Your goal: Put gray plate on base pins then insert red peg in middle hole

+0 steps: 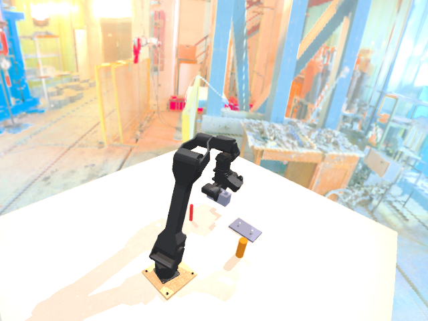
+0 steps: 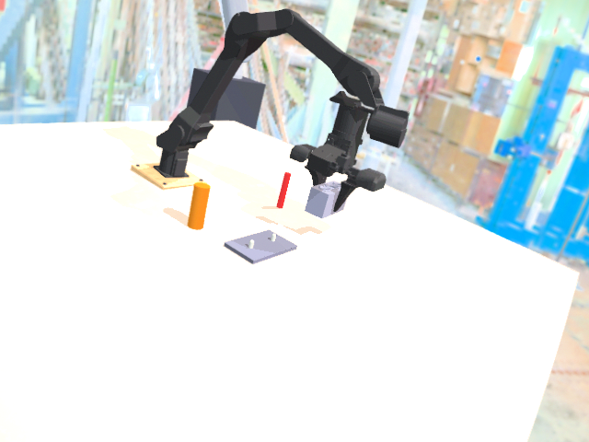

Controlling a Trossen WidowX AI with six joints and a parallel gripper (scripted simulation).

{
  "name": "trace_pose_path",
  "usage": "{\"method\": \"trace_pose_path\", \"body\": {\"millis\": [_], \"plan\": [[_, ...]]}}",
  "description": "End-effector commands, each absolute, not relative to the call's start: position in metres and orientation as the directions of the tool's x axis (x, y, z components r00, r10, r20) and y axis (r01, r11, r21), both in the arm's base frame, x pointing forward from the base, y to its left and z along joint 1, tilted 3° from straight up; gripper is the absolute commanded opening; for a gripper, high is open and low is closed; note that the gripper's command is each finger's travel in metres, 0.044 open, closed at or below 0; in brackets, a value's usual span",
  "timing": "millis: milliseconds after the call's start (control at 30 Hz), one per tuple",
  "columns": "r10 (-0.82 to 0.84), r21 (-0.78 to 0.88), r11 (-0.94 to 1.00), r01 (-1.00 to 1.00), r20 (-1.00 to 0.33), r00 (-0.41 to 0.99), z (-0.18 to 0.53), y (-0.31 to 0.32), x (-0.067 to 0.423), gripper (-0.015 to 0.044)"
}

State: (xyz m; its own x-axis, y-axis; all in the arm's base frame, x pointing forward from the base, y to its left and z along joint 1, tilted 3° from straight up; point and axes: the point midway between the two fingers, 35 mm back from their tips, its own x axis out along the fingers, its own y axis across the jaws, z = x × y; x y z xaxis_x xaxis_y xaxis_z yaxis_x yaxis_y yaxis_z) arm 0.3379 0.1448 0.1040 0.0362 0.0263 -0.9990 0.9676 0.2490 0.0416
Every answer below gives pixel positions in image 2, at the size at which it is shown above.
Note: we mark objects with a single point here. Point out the red peg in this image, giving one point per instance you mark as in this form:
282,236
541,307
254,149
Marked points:
283,191

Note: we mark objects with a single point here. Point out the orange cylinder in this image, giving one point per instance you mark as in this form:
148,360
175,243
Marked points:
199,201

